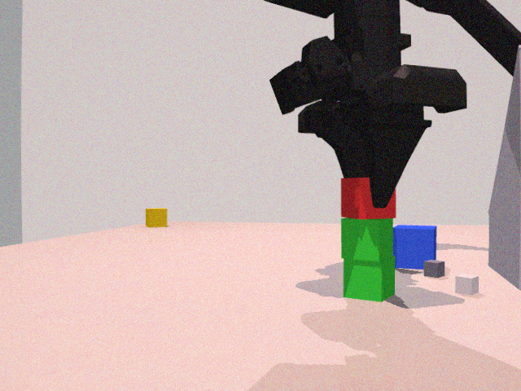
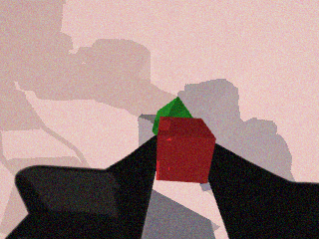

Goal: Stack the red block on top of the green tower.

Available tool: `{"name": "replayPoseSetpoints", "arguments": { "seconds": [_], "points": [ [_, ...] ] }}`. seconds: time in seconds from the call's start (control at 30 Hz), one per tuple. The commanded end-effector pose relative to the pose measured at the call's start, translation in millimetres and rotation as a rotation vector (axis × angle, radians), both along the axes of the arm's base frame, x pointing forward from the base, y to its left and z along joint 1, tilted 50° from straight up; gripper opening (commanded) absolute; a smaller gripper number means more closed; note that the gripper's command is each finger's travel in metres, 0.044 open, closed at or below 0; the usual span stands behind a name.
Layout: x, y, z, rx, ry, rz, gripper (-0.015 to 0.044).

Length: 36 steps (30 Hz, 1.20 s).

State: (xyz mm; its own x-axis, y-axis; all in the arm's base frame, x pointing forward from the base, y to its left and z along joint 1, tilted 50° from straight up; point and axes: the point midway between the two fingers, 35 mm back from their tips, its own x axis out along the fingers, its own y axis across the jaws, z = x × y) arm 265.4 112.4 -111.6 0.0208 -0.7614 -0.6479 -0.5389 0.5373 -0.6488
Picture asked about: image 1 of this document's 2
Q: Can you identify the green block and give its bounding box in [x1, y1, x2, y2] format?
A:
[341, 217, 393, 261]
[343, 256, 395, 302]

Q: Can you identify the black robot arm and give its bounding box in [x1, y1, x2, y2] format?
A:
[265, 0, 521, 114]

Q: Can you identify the blue block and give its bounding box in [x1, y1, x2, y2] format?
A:
[392, 225, 437, 270]

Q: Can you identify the yellow cube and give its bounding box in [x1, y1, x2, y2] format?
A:
[146, 209, 168, 228]

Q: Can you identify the red block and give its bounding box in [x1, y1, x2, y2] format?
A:
[341, 178, 396, 219]

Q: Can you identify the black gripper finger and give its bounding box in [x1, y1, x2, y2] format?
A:
[350, 117, 432, 209]
[315, 129, 369, 178]

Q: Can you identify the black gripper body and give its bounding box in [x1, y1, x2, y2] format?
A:
[298, 16, 466, 134]

